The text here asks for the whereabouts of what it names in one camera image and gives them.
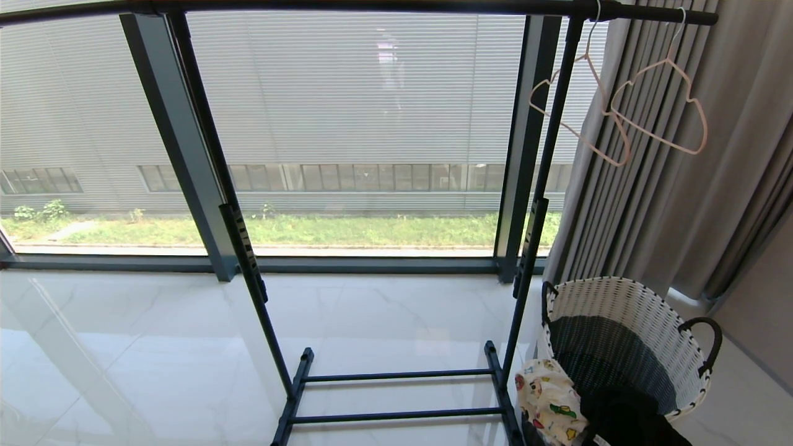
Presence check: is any black garment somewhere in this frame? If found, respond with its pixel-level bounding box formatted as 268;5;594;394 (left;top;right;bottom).
579;385;693;446

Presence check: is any pink clothes hanger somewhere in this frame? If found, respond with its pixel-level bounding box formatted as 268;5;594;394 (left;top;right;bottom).
528;0;631;167
610;7;708;155

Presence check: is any black clothes rack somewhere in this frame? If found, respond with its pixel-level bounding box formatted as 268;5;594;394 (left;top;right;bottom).
0;0;719;446

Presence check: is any white laundry basket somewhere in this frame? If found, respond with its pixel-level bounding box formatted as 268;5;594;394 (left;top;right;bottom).
520;277;724;446

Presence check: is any window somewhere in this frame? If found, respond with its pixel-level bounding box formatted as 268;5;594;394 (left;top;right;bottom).
0;0;611;282

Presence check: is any cream printed garment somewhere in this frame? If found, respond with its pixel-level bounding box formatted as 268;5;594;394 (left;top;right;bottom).
515;358;588;446

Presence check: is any beige curtain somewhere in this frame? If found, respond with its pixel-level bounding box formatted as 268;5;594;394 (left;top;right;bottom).
544;0;793;304

